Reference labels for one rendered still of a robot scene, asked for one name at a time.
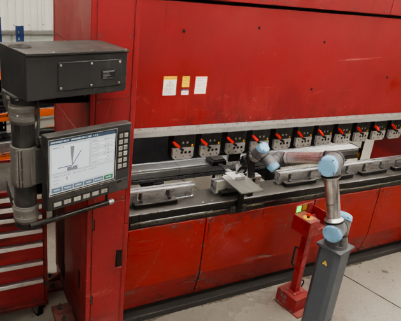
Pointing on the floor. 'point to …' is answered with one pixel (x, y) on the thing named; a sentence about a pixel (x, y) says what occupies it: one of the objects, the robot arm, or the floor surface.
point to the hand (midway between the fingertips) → (240, 173)
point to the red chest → (13, 251)
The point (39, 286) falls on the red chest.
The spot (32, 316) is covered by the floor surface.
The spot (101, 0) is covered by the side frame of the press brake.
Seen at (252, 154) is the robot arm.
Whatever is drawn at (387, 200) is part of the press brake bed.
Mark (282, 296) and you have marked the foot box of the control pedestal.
